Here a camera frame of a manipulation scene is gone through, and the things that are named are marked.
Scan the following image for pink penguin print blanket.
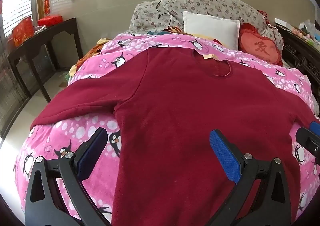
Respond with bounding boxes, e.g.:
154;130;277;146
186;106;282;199
14;33;320;226

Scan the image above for clear plastic bag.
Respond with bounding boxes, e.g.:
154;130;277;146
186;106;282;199
297;19;320;41

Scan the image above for red heart cushion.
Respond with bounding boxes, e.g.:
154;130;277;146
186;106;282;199
238;23;284;66

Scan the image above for orange cloth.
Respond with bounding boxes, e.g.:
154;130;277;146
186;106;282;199
66;38;113;76

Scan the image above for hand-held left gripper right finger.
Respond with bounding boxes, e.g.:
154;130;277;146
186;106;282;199
207;129;297;226

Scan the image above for dark wooden table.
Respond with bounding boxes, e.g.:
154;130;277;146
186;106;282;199
7;18;83;103

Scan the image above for dark red sweater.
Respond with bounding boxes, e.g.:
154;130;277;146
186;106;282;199
30;46;320;226

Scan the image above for large red gift box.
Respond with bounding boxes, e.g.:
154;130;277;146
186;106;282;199
12;16;34;46

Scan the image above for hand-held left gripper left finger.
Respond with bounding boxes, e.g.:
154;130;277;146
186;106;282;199
24;127;112;226

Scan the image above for window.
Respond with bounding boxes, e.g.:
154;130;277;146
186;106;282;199
0;0;38;38

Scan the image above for black cable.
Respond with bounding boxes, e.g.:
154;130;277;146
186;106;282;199
153;0;173;28

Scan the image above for flat red gift box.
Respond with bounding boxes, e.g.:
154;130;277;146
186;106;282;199
37;15;63;26

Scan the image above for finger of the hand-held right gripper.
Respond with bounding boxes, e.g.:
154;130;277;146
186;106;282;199
295;121;320;164

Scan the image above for white pillow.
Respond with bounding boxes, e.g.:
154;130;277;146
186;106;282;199
182;11;240;51

